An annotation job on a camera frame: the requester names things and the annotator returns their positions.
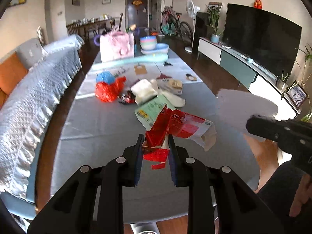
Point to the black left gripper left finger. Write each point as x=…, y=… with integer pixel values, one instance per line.
x=92, y=191

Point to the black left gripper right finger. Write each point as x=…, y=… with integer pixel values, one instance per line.
x=239, y=209

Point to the torn red cardboard box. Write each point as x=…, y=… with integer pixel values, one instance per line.
x=178, y=124

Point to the green wet wipes pack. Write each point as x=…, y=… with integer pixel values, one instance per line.
x=148, y=112

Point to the yellow tissue pack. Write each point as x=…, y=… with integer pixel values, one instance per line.
x=172, y=86

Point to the white torn paper box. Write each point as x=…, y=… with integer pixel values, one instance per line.
x=145, y=91

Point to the person's right hand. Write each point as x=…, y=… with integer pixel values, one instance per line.
x=303, y=194

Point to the framed photo on cabinet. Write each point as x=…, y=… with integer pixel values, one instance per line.
x=297, y=94

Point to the white teal tv cabinet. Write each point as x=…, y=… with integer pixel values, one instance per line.
x=255, y=78

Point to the black television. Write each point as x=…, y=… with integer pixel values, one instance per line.
x=269, y=39

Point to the grey quilted sofa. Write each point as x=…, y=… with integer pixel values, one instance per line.
x=27, y=113

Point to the red plastic bag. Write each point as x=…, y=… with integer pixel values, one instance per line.
x=109, y=92

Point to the dark red snack wrapper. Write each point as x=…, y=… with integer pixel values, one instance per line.
x=126, y=98

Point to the blue plastic bag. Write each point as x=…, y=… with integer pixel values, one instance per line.
x=105, y=77

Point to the potted plant blue pot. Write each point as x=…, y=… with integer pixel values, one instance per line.
x=214, y=12

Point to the blue oval tray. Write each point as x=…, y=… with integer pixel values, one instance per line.
x=160, y=48

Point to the bicycle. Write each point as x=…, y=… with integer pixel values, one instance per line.
x=172, y=26

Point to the pink tote bag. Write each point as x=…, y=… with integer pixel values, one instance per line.
x=116, y=45

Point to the stack of pastel bowls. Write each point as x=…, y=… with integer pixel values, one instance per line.
x=148, y=42

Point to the wooden dining table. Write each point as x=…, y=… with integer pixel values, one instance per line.
x=94, y=27

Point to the dark front door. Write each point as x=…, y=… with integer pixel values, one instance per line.
x=137, y=13

